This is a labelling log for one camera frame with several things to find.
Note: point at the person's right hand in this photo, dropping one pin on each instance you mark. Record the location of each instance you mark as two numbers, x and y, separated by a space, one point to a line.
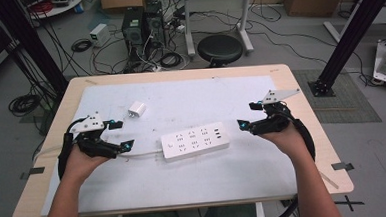
288 142

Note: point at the white box device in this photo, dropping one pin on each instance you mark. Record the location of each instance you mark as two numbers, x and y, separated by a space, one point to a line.
99 35

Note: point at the black metal stand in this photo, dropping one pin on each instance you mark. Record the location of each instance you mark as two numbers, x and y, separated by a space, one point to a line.
354 33
34 46

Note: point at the black tape cross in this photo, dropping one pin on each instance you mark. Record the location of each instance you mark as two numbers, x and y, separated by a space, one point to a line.
349 203

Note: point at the round white table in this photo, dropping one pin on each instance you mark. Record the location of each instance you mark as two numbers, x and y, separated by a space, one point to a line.
62 7

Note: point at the black round stool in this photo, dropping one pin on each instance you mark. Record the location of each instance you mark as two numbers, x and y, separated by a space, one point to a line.
220 48

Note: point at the black tape strip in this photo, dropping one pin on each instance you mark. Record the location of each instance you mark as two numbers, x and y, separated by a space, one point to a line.
342 166
34 171

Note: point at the white charger plug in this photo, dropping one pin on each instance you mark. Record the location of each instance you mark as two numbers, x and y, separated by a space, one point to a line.
137 109

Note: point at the white table mat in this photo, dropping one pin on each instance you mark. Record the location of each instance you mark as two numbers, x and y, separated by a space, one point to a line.
201 181

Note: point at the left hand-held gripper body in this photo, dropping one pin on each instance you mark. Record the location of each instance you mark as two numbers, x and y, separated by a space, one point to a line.
87 124

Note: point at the white power strip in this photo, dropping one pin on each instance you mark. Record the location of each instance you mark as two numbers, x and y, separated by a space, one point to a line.
196 141

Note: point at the person's left hand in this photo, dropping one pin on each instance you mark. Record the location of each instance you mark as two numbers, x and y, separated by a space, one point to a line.
80 164

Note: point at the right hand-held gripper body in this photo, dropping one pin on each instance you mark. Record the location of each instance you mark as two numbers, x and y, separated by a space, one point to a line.
275 119

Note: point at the grey floor mat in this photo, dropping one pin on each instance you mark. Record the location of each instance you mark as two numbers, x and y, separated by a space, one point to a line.
347 103

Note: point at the black computer tower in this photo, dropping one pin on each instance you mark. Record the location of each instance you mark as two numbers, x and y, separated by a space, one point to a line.
154 23
133 33

